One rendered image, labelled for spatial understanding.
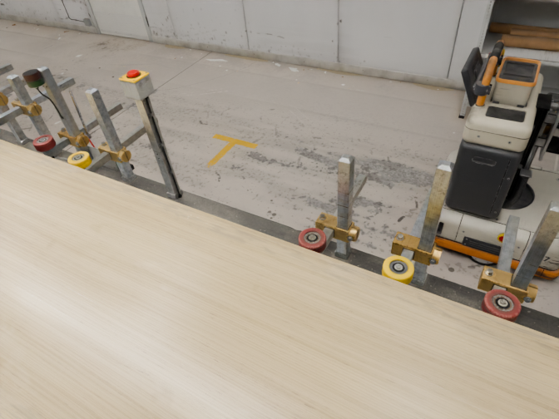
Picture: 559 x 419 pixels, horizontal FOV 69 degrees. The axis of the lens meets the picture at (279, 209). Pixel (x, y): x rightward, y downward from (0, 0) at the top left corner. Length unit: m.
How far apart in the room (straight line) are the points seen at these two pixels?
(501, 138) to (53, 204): 1.73
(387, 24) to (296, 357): 3.24
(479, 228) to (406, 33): 2.09
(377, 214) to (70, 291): 1.81
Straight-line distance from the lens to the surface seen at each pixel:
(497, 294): 1.13
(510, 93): 2.02
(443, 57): 3.83
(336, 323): 1.01
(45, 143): 1.94
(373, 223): 2.49
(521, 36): 3.40
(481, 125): 1.92
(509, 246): 1.37
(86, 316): 1.19
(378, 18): 3.86
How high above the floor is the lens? 1.77
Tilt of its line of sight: 43 degrees down
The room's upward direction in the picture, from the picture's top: 7 degrees counter-clockwise
